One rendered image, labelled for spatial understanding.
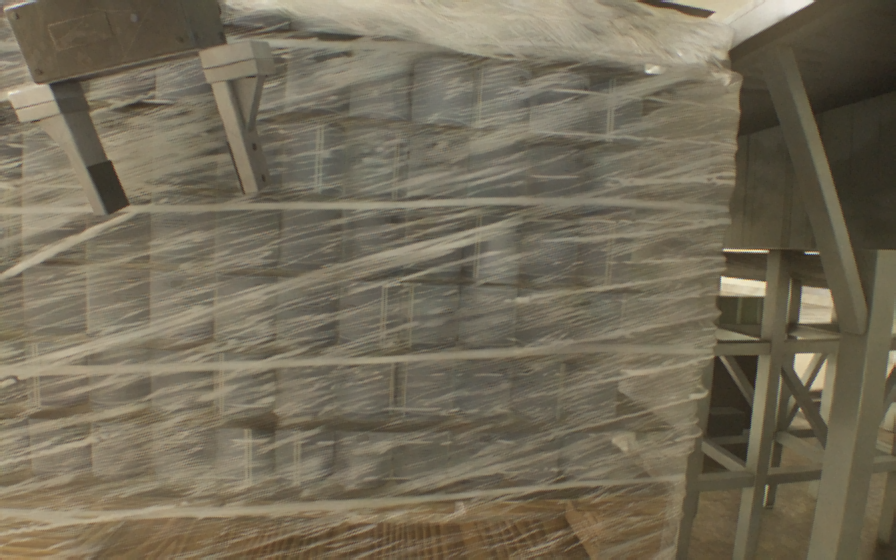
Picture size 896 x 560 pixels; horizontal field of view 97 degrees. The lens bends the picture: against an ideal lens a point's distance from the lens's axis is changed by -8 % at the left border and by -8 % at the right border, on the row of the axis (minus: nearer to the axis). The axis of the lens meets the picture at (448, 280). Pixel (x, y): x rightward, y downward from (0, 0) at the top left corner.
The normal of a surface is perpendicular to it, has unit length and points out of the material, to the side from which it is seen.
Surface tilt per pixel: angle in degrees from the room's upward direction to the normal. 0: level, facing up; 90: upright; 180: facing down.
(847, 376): 90
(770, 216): 90
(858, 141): 90
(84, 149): 82
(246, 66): 112
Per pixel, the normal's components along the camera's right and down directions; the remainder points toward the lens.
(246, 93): -0.04, 0.45
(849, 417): -0.99, -0.02
